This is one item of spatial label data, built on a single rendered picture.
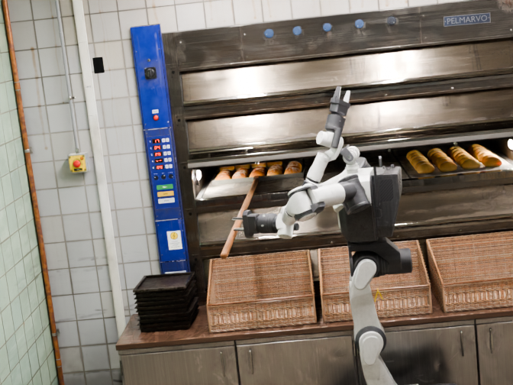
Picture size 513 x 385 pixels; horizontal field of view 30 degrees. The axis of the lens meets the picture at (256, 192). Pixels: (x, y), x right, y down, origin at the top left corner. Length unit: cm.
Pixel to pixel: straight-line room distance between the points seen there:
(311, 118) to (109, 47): 115
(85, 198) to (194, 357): 111
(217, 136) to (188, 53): 47
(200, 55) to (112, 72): 48
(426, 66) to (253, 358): 178
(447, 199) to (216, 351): 151
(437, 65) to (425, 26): 22
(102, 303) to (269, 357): 111
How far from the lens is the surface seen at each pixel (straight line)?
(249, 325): 491
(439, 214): 531
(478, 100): 528
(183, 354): 494
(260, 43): 517
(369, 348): 445
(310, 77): 516
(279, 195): 524
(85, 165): 527
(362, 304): 443
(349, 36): 518
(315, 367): 493
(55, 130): 535
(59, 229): 544
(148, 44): 518
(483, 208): 535
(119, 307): 547
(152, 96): 520
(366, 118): 520
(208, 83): 519
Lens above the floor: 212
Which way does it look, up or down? 10 degrees down
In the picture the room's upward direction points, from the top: 6 degrees counter-clockwise
